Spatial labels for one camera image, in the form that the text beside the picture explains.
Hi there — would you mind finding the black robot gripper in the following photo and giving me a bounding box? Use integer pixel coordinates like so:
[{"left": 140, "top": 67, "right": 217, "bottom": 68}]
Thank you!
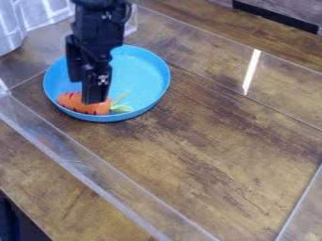
[{"left": 66, "top": 0, "right": 132, "bottom": 104}]

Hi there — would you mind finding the orange toy carrot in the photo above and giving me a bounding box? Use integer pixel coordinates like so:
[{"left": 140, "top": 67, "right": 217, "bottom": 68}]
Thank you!
[{"left": 57, "top": 91, "right": 134, "bottom": 115}]

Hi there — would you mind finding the blue round plastic tray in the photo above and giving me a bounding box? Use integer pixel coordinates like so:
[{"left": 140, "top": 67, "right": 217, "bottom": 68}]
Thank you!
[{"left": 43, "top": 45, "right": 172, "bottom": 122}]

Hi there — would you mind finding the white checked curtain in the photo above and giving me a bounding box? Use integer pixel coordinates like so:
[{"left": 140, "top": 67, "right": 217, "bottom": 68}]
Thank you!
[{"left": 0, "top": 0, "right": 75, "bottom": 56}]

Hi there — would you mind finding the dark baseboard strip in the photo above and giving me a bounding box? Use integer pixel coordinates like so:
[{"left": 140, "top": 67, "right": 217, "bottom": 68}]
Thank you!
[{"left": 233, "top": 0, "right": 319, "bottom": 35}]

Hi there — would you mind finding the clear acrylic barrier wall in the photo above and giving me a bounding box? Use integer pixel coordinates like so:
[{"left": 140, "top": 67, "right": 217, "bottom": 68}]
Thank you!
[{"left": 0, "top": 0, "right": 322, "bottom": 241}]

